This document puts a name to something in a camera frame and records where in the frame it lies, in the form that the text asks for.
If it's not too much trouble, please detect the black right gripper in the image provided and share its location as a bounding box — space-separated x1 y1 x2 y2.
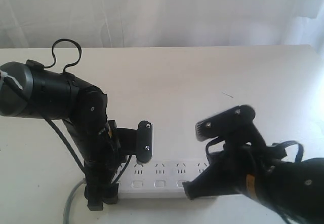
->
183 138 286 199

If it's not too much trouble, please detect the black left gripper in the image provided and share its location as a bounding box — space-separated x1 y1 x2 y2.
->
63 107 132 211

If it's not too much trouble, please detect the white five-socket power strip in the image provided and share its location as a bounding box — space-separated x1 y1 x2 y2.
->
117 159 209 199

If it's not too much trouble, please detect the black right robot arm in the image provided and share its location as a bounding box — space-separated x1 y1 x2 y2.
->
183 141 323 223

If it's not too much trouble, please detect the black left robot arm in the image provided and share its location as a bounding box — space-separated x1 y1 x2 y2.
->
1 60 126 211

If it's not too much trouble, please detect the white background curtain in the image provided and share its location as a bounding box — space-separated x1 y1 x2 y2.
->
1 0 323 55

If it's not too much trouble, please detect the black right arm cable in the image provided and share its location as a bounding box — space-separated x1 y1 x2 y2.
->
205 137 324 224

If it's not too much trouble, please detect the grey power cord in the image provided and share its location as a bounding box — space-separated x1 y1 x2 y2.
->
62 178 86 224

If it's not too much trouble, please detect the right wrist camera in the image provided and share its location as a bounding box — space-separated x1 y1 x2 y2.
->
195 105 266 147

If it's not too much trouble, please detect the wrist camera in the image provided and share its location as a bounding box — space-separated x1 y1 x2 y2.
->
195 105 266 147
117 121 153 164

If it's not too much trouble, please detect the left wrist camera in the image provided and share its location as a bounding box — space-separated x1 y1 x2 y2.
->
117 121 153 164

